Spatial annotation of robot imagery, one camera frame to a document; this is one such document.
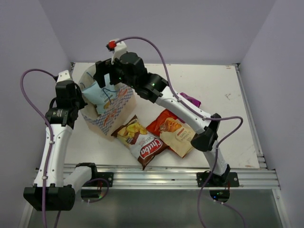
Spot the light blue cassava chips bag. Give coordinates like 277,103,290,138
82,74,119,114

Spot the blue patterned paper bag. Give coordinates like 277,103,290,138
78,64,136,140

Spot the brown Chuba cassava chips bag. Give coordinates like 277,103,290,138
111,115,168,169

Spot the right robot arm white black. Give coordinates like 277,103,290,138
93,52,230,187

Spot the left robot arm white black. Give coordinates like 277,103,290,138
23,79,99,211

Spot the orange cream cassava chips bag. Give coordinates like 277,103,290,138
146,109,195,158

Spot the purple snack packet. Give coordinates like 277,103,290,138
180,93,201,107

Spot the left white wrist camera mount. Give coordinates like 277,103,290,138
57,70,73,83

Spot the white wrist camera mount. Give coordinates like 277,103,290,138
106,39,127,65
57,70,73,83

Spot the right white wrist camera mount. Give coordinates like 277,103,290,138
106,39,127,65

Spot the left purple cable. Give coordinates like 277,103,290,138
19,68,63,228

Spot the purple cable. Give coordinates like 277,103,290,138
19,68,63,228
118,36,247,228

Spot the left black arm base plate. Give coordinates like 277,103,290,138
95,168,114,188

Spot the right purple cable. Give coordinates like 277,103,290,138
118,36,247,228

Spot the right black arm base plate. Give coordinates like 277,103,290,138
196,171,240,187

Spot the aluminium mounting rail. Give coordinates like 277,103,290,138
35,163,279,190

